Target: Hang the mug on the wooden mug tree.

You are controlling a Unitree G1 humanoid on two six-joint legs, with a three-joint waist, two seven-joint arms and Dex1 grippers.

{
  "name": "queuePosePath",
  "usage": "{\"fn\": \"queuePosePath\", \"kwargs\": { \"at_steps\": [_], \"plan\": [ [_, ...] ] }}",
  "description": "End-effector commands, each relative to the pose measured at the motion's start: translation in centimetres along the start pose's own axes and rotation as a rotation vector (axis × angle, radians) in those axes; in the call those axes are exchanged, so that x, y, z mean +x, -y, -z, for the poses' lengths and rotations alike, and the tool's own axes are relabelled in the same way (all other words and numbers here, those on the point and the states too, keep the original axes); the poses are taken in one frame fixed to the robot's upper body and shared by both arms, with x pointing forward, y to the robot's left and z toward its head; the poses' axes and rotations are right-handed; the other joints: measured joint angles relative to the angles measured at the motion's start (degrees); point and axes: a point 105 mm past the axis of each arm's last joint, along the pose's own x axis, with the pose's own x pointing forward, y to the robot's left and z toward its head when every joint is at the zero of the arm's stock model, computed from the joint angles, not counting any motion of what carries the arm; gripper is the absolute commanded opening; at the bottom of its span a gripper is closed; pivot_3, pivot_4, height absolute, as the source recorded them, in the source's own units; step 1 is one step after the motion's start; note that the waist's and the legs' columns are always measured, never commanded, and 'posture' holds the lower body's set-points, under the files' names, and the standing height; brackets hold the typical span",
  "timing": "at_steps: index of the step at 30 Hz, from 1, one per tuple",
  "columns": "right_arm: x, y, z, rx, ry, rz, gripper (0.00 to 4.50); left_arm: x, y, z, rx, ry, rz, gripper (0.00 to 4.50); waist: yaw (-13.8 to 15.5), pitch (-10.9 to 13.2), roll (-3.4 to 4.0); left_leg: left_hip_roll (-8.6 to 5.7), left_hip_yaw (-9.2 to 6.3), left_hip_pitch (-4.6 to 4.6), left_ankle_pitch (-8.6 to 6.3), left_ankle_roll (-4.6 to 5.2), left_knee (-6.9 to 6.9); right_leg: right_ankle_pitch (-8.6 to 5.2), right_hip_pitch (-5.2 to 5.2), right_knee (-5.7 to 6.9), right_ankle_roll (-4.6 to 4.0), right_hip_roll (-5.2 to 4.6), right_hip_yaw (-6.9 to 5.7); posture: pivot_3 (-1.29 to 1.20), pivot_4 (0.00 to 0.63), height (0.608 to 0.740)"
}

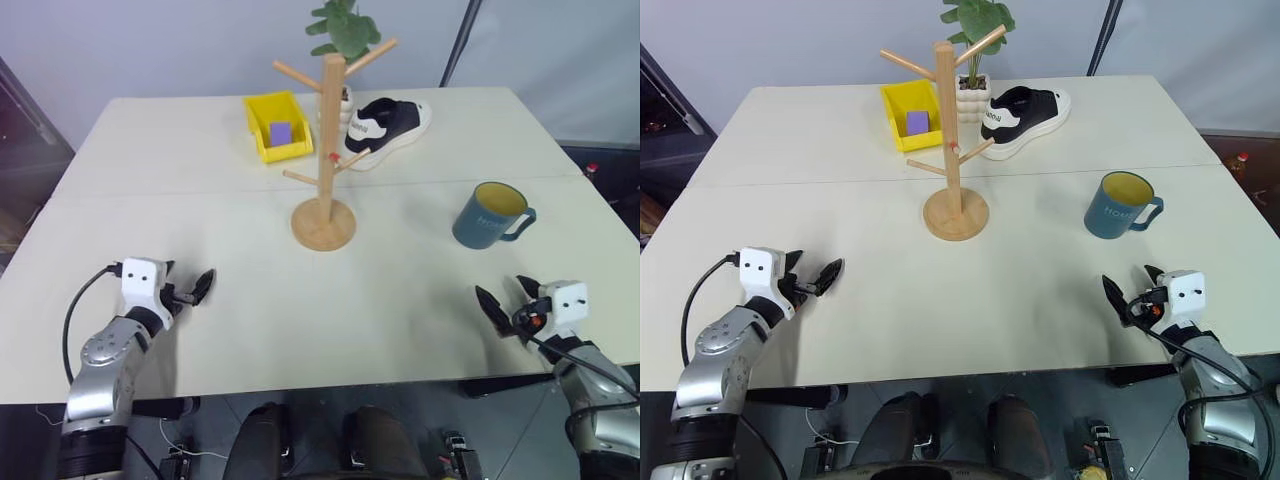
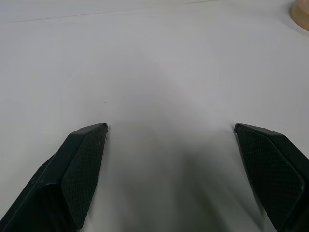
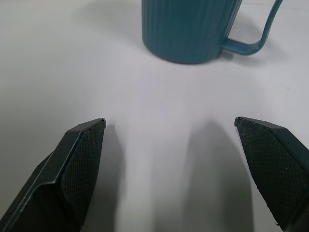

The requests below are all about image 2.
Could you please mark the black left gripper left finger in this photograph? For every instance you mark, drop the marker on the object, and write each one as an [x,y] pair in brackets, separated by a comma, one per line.
[58,178]

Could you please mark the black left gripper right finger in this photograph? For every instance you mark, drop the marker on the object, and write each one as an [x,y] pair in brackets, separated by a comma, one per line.
[277,174]

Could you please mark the tan wooden round object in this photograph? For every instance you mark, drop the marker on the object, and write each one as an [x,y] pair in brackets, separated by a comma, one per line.
[301,13]

